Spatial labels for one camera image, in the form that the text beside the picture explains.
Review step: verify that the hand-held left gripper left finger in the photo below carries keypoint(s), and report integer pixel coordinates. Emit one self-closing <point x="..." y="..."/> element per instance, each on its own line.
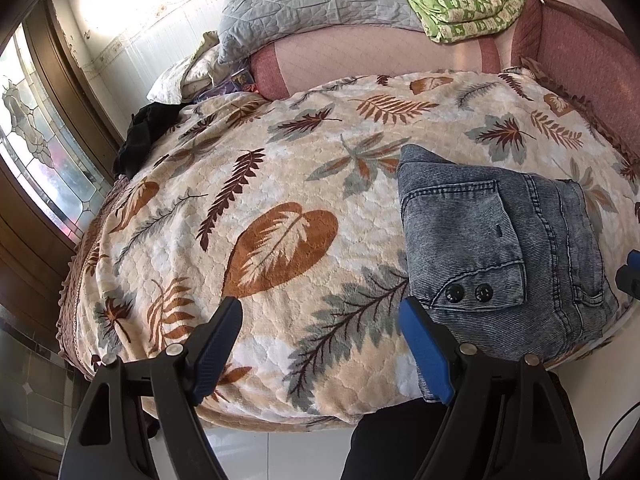
<point x="217" y="350"/>

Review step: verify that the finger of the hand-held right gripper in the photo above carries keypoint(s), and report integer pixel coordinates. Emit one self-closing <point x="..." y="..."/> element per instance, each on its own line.
<point x="631" y="280"/>

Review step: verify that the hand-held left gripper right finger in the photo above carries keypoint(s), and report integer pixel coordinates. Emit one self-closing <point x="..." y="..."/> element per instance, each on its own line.
<point x="425" y="355"/>

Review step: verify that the blue denim pants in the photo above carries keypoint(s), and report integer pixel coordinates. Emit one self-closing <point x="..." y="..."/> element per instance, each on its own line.
<point x="475" y="230"/>

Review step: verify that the person's dark trouser leg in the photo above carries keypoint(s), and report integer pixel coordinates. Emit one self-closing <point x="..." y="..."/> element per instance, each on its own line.
<point x="390" y="440"/>

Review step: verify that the leaf print blanket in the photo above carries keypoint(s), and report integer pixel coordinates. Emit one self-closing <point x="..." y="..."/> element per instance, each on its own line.
<point x="250" y="185"/>

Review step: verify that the black clothing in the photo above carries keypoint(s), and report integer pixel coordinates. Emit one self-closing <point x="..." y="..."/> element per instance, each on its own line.
<point x="142" y="135"/>

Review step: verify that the wooden stained glass door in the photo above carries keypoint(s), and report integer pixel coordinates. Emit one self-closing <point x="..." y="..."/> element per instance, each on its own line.
<point x="30" y="170"/>

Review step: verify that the purple packet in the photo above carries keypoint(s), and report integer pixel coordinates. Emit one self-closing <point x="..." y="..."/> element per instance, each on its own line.
<point x="235" y="82"/>

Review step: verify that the cream pillow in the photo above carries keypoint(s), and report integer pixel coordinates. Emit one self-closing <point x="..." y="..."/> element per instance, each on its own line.
<point x="175" y="77"/>

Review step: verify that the pink padded headboard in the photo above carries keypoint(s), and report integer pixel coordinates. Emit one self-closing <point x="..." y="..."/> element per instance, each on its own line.
<point x="375" y="55"/>

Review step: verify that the green patterned quilt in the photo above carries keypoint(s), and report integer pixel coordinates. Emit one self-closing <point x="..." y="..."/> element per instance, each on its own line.
<point x="460" y="10"/>

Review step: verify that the grey quilted pillow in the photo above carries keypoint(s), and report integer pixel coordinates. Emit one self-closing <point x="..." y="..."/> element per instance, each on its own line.
<point x="310" y="5"/>

